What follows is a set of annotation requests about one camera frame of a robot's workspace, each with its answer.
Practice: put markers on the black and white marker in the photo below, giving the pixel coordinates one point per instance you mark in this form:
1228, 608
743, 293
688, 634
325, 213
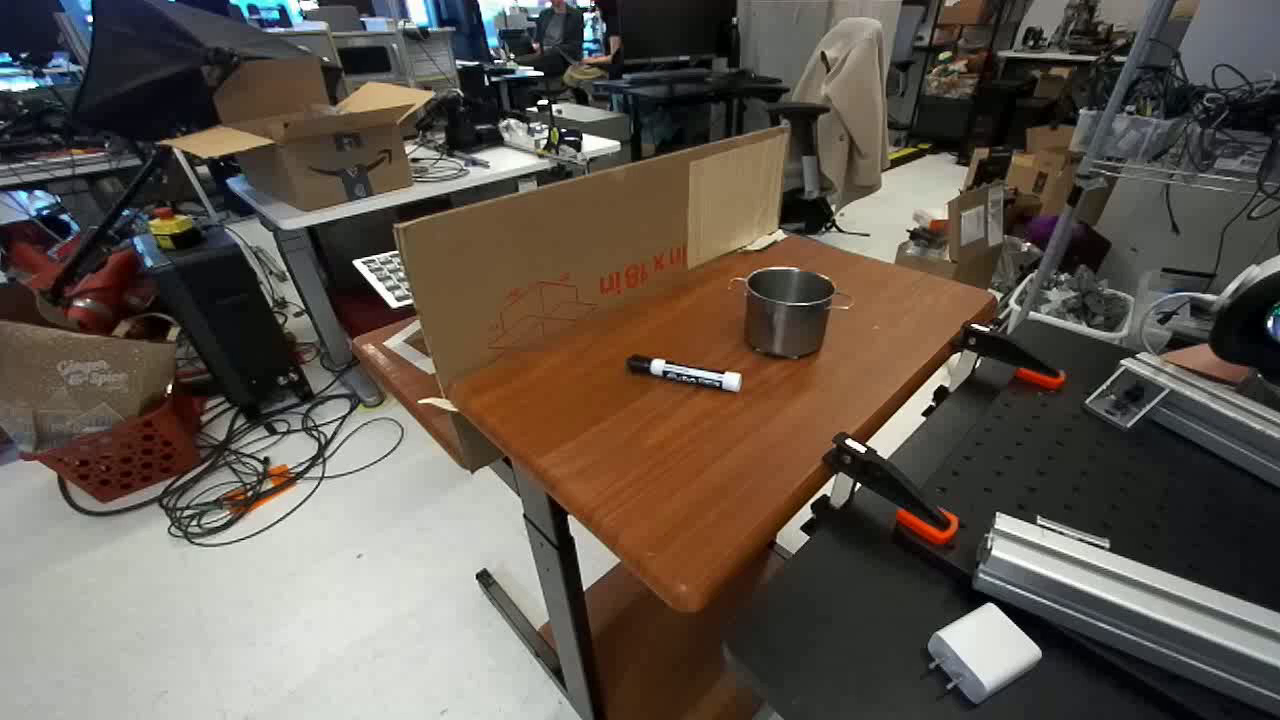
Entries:
684, 374

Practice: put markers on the small steel pot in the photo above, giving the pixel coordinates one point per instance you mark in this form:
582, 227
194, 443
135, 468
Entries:
784, 311

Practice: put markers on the wooden table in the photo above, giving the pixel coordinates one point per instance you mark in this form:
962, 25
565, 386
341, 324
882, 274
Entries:
650, 506

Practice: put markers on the cardboard backboard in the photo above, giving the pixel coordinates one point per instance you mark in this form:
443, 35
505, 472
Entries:
505, 274

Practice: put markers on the near black orange clamp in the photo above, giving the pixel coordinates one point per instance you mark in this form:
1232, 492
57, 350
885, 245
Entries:
915, 508

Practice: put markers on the black orange clamp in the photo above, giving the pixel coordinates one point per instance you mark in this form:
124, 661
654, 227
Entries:
915, 508
1025, 364

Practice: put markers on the grey desk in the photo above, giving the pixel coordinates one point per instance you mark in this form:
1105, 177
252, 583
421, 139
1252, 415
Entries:
366, 227

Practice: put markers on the chair with beige jacket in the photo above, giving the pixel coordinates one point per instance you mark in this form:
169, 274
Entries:
839, 123

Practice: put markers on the black perforated breadboard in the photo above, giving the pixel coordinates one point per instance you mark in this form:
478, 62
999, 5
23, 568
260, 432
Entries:
843, 631

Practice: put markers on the far black orange clamp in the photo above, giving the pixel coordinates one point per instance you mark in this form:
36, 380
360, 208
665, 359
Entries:
1025, 364

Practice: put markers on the black computer tower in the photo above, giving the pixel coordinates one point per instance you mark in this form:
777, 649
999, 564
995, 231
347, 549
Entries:
223, 311

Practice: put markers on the small brown cardboard boxes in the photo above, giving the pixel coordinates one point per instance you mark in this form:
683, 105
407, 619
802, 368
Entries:
1038, 187

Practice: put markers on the open cardboard box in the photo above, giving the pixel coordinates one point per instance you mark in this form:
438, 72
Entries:
302, 145

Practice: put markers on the white power adapter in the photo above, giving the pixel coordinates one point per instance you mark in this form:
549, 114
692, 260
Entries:
982, 652

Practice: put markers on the yellow emergency stop button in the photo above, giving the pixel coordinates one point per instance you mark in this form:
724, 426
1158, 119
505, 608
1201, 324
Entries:
175, 231

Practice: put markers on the red plastic basket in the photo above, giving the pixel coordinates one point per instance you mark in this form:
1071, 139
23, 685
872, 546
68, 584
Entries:
128, 455

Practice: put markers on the black photo umbrella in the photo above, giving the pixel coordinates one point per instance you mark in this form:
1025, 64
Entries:
153, 64

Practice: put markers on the brown paper bag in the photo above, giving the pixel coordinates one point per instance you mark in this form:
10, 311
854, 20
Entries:
62, 386

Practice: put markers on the far aluminium extrusion rail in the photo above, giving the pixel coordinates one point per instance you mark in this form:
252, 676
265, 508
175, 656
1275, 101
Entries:
1216, 416

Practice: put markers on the aluminium extrusion rail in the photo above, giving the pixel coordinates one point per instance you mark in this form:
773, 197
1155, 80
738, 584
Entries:
1216, 416
1160, 619

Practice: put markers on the near aluminium extrusion rail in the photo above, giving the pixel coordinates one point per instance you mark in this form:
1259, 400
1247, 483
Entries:
1160, 619

